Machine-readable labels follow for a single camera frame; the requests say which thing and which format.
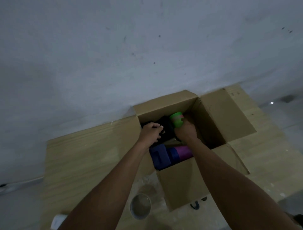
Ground person's left hand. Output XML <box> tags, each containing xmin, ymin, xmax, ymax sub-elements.
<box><xmin>137</xmin><ymin>122</ymin><xmax>164</xmax><ymax>150</ymax></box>

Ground person's right hand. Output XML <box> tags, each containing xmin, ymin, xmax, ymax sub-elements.
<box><xmin>174</xmin><ymin>118</ymin><xmax>200</xmax><ymax>144</ymax></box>

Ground green plastic cup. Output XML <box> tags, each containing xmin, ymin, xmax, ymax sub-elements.
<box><xmin>169</xmin><ymin>112</ymin><xmax>185</xmax><ymax>128</ymax></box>

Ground black rectangular pouch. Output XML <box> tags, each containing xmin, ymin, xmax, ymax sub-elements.
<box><xmin>154</xmin><ymin>115</ymin><xmax>177</xmax><ymax>144</ymax></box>

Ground purple plastic holder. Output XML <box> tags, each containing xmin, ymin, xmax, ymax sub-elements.
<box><xmin>149</xmin><ymin>144</ymin><xmax>171</xmax><ymax>171</ymax></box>

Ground blue plastic cup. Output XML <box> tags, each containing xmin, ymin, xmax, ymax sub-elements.
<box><xmin>167</xmin><ymin>148</ymin><xmax>180</xmax><ymax>164</ymax></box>

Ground brown cardboard box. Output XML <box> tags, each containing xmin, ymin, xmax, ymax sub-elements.
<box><xmin>113</xmin><ymin>88</ymin><xmax>257</xmax><ymax>212</ymax></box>

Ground clear tape roll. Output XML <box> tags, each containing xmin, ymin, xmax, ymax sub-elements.
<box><xmin>129</xmin><ymin>193</ymin><xmax>152</xmax><ymax>220</ymax></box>

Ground white remote control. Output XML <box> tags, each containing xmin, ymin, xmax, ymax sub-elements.
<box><xmin>51</xmin><ymin>214</ymin><xmax>68</xmax><ymax>230</ymax></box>

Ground person's right forearm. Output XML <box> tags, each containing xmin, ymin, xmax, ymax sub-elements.
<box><xmin>187</xmin><ymin>136</ymin><xmax>302</xmax><ymax>230</ymax></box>

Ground person's left forearm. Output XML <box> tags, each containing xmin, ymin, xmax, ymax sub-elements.
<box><xmin>58</xmin><ymin>142</ymin><xmax>152</xmax><ymax>230</ymax></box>

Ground black handled scissors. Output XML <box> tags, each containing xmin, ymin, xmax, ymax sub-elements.
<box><xmin>190</xmin><ymin>196</ymin><xmax>208</xmax><ymax>210</ymax></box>

